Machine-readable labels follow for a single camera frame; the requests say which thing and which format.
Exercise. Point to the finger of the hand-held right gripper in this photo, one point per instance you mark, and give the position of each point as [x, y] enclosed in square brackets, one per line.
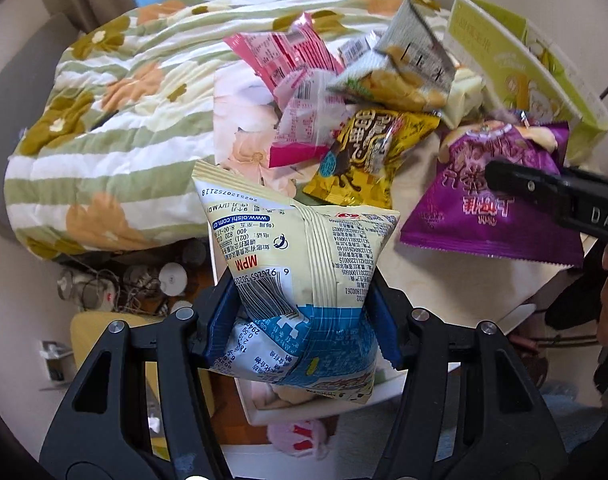
[524, 182]

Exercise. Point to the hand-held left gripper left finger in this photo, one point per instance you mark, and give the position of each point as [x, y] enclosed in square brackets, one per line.
[224, 320]

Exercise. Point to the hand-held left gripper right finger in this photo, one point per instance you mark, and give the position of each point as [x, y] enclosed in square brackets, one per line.
[384, 310]

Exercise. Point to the purple snack bag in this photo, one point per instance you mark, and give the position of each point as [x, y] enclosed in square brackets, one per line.
[464, 210]

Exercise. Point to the cream and blue snack bag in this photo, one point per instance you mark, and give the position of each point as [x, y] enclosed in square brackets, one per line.
[304, 260]

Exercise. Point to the green cardboard box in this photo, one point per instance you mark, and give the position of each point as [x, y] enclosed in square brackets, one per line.
[504, 60]

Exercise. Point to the yellow chocolate snack bag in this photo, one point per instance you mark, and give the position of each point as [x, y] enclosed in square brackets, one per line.
[364, 155]

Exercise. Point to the silver chip bag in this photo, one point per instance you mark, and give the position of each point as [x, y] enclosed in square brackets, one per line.
[409, 55]

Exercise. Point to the pink and clear snack packet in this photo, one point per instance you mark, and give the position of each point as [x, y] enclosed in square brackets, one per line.
[304, 120]

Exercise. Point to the white round lid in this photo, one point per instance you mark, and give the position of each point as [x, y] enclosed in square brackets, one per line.
[172, 278]

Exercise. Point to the white wrapped snack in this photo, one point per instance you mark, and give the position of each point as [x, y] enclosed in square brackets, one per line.
[464, 92]

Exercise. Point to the yellow stool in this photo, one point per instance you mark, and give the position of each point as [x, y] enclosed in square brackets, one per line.
[91, 335]

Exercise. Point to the pink plush toy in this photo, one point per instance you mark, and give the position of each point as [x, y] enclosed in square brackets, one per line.
[299, 437]

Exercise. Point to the small grey box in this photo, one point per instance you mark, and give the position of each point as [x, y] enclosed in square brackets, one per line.
[54, 366]

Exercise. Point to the blue cloth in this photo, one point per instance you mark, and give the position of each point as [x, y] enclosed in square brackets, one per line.
[584, 420]

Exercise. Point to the cream floral bed sheet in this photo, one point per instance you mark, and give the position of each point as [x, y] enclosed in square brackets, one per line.
[244, 110]

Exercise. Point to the small clear snack packet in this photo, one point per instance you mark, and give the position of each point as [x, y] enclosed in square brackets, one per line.
[355, 50]

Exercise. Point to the green floral blanket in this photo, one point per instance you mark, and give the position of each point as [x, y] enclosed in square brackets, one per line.
[134, 110]

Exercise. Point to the grey headboard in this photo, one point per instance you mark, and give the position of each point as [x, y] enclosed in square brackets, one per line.
[29, 70]

